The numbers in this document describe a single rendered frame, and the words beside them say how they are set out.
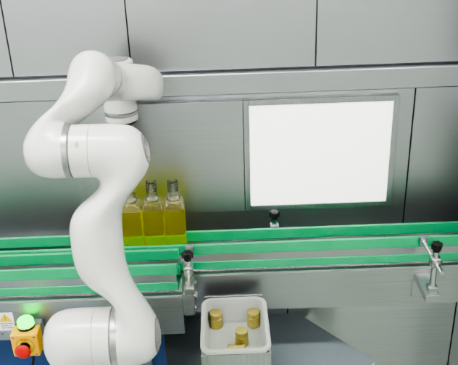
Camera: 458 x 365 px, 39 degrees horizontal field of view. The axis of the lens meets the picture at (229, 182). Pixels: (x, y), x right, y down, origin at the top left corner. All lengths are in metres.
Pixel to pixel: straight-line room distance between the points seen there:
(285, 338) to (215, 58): 0.88
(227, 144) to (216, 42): 0.28
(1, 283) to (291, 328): 0.89
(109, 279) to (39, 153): 0.27
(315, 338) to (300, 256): 0.34
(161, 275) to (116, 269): 0.47
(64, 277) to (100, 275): 0.51
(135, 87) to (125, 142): 0.35
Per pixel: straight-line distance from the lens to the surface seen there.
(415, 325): 2.28
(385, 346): 2.30
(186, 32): 1.76
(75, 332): 1.33
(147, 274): 1.73
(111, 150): 1.18
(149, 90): 1.54
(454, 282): 1.94
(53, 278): 1.77
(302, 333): 2.08
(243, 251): 1.79
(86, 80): 1.23
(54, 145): 1.20
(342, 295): 1.88
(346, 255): 1.84
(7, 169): 1.98
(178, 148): 1.83
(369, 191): 1.94
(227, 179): 1.87
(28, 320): 1.79
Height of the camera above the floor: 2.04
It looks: 25 degrees down
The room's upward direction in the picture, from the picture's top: 2 degrees counter-clockwise
